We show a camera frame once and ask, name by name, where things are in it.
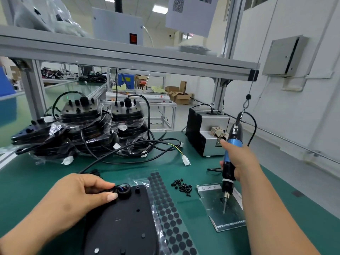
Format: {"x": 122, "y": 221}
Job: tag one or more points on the blue black electric screwdriver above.
{"x": 229, "y": 156}

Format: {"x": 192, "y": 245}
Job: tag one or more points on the blue crate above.
{"x": 126, "y": 80}

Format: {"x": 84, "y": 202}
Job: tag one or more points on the green conveyor table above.
{"x": 69, "y": 86}

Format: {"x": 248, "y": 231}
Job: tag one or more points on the black plastic device housing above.
{"x": 124, "y": 225}

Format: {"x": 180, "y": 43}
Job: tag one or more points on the hanging white paper sheet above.
{"x": 191, "y": 15}

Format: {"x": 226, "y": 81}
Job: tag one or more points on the silver black screw feeder machine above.
{"x": 201, "y": 135}

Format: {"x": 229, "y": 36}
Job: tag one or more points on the person's left hand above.
{"x": 71, "y": 193}

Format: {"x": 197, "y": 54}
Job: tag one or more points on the white metal frame table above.
{"x": 159, "y": 103}

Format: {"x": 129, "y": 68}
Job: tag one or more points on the person's right thumb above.
{"x": 227, "y": 145}

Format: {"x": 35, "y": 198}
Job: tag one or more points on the pile of black screws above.
{"x": 182, "y": 186}

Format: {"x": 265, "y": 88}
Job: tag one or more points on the bagged black parts tray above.
{"x": 195, "y": 49}

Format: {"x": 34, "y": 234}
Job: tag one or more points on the person's left thumb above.
{"x": 107, "y": 197}

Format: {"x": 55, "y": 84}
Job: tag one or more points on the open cardboard box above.
{"x": 182, "y": 98}

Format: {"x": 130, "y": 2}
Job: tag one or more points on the clear plastic bags of parts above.
{"x": 50, "y": 13}

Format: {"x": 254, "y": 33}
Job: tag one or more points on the white box with red switch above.
{"x": 116, "y": 23}

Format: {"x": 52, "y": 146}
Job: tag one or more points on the person's right forearm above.
{"x": 271, "y": 217}

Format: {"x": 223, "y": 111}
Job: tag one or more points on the aluminium workbench frame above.
{"x": 132, "y": 54}

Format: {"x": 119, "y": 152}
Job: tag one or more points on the sheet of black round pads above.
{"x": 170, "y": 217}

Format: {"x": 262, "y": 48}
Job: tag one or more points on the pile of bagged black devices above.
{"x": 87, "y": 124}

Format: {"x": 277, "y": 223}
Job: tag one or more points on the blue plastic bin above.
{"x": 6, "y": 100}

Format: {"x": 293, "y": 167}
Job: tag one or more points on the person's right hand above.
{"x": 245, "y": 160}

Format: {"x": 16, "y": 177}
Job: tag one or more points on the person's left forearm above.
{"x": 29, "y": 223}

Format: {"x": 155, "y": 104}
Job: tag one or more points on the grey wall electrical box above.
{"x": 281, "y": 55}

